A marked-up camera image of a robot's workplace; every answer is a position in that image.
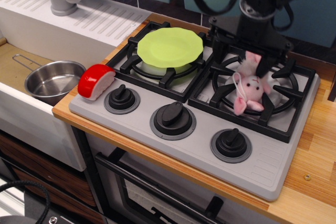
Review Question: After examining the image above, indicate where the black left burner grate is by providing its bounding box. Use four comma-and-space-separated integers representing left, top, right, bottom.
107, 22, 212, 102

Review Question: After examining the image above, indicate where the green plastic plate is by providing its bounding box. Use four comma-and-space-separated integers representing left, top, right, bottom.
137, 27, 203, 68

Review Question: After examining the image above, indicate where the small steel saucepan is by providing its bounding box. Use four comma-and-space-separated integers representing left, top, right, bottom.
12, 54, 86, 106

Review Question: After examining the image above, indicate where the black right stove knob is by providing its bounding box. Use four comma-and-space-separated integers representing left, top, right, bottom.
210, 128, 252, 164

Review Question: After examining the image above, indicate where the white toy sink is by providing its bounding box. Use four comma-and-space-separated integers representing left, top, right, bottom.
1, 0, 150, 171

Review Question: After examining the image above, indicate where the black oven door handle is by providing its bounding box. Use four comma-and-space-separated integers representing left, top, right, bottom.
94, 148, 224, 223

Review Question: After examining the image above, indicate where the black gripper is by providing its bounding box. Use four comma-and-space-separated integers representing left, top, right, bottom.
209, 15, 292, 78

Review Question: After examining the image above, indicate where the wooden drawer front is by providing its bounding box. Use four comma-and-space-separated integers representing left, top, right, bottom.
0, 132, 106, 224

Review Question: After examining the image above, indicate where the pink stuffed rabbit toy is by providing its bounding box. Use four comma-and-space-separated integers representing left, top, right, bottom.
232, 51, 271, 116

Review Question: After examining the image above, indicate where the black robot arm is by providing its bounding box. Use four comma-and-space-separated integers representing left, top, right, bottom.
209, 0, 293, 77

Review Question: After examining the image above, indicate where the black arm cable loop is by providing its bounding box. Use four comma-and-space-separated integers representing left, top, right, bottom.
181, 0, 295, 31

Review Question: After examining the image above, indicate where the toy oven door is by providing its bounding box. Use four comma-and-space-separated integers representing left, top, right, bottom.
94, 148, 270, 223

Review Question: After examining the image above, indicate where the black middle stove knob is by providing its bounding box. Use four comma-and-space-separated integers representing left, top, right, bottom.
150, 102, 196, 141

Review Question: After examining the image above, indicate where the black braided cable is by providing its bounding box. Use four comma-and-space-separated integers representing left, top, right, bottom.
0, 179, 51, 224

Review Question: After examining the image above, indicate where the grey toy stove top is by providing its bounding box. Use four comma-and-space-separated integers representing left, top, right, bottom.
68, 22, 321, 202

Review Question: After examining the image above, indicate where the black left stove knob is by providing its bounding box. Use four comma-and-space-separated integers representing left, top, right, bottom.
104, 84, 140, 115

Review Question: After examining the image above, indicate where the black stove knob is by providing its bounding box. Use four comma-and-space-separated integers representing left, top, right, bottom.
150, 102, 196, 141
104, 84, 140, 115
210, 128, 252, 164

